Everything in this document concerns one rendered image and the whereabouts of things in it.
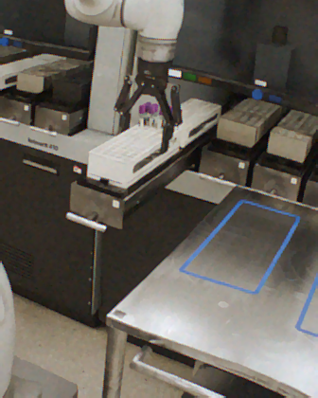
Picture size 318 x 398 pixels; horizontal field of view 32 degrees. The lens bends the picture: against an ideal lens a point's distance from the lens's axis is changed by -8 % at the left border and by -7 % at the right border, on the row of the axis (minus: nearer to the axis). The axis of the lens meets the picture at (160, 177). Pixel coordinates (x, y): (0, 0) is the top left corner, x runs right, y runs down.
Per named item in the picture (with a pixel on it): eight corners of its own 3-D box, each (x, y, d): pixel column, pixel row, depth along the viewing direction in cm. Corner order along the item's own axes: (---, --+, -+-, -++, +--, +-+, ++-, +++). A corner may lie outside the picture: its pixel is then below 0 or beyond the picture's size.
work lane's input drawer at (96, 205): (185, 133, 191) (189, 106, 187) (225, 143, 186) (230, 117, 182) (59, 218, 129) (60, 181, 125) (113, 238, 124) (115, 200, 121)
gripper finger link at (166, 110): (155, 81, 140) (161, 80, 139) (172, 124, 142) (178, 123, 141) (149, 84, 136) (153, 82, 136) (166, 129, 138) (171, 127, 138)
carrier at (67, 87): (84, 101, 181) (86, 83, 179) (80, 103, 179) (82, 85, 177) (55, 95, 185) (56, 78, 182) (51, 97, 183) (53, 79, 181)
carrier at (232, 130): (256, 146, 162) (258, 126, 160) (254, 148, 160) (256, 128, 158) (217, 135, 166) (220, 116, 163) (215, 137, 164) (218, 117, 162)
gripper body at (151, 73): (131, 57, 134) (126, 94, 138) (164, 63, 131) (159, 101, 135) (145, 53, 140) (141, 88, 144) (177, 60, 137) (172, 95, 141)
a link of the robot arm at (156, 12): (185, 37, 137) (135, 28, 140) (193, -25, 131) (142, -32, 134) (170, 42, 127) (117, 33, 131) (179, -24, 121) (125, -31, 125)
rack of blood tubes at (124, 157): (144, 141, 157) (147, 118, 155) (179, 151, 154) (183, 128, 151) (85, 178, 132) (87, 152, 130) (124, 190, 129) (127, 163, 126)
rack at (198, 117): (189, 117, 184) (192, 98, 182) (220, 124, 181) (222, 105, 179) (147, 142, 159) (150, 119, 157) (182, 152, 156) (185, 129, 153)
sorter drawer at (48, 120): (132, 84, 239) (134, 63, 235) (163, 91, 234) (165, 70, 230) (26, 131, 177) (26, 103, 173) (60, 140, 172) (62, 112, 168)
